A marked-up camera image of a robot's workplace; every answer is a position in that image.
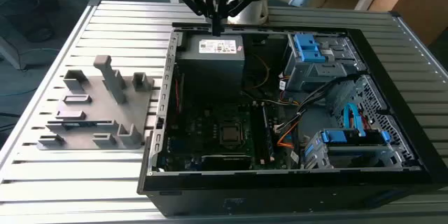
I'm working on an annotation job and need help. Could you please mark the black cable bundle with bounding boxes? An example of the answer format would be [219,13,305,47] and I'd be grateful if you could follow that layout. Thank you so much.
[296,76,360,116]

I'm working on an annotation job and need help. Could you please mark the grey parts rack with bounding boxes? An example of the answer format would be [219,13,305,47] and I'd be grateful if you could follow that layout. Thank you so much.
[36,55,157,151]

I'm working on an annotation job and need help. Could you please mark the black PC case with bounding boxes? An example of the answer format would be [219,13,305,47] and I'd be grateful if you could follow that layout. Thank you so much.
[136,22,444,218]

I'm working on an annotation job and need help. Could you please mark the grey metal drive cage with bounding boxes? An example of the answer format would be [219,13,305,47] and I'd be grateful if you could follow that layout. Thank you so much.
[300,129,417,169]
[283,32,368,93]

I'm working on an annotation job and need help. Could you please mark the blue data cable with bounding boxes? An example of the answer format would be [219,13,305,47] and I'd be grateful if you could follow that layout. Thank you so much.
[343,103,367,137]

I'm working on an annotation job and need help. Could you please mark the wooden cabinet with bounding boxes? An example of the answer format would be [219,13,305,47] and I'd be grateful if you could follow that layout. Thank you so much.
[369,0,448,48]

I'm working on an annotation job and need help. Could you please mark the orange power wires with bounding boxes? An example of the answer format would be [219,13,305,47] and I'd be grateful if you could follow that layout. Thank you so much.
[277,119,301,148]

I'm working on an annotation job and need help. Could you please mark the grey power supply unit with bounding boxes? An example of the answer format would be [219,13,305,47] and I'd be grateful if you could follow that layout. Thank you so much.
[175,34,245,99]

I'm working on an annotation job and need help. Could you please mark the silver CPU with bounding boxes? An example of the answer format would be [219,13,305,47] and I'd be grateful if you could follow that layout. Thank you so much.
[220,126,243,142]

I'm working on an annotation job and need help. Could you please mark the thin orange wire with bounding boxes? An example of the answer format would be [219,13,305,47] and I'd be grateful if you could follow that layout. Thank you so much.
[244,53,271,90]

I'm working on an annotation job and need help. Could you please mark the grey white wire bundle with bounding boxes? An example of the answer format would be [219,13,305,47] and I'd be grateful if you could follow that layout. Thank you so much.
[275,112,301,133]

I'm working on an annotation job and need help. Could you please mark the black graphics card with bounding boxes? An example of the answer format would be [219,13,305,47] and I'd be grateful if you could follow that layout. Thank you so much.
[201,154,253,171]

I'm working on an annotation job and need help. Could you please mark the blue drive bay latch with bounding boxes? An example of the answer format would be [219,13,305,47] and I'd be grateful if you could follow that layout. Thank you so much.
[293,34,325,62]

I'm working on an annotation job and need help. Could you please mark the hard disk in blue carrier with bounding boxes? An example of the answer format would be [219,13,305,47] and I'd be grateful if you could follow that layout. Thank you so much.
[321,128,391,146]

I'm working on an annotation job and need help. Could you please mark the blue RAM stick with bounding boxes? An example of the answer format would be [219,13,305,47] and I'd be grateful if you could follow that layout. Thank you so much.
[48,121,115,128]

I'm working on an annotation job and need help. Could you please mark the green motherboard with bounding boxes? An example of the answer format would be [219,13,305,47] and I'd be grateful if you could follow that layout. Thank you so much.
[164,98,301,171]

